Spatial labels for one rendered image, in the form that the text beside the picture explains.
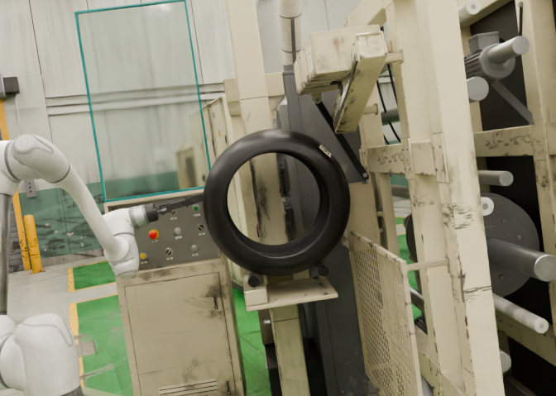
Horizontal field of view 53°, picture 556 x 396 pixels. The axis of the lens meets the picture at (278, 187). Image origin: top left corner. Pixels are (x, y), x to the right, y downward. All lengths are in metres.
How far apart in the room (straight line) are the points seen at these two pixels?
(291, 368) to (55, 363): 1.30
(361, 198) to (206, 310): 0.98
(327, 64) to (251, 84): 0.67
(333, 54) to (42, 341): 1.29
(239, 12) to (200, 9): 9.34
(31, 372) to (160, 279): 1.26
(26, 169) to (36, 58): 9.52
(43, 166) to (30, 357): 0.58
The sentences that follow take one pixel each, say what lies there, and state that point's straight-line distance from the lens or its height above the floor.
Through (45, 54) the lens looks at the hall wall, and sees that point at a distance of 11.40.
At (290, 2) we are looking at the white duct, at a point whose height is 2.14.
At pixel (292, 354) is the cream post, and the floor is 0.46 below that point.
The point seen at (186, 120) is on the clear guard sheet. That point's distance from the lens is 2.86.
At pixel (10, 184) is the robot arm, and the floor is 1.40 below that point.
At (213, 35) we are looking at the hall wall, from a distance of 11.90.
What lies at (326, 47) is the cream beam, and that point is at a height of 1.73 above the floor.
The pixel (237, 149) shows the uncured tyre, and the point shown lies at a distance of 2.20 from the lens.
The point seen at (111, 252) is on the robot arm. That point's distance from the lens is 2.21.
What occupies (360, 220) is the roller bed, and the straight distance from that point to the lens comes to 2.56.
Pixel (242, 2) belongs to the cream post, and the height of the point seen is 2.09.
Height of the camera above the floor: 1.37
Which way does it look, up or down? 3 degrees down
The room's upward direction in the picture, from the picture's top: 8 degrees counter-clockwise
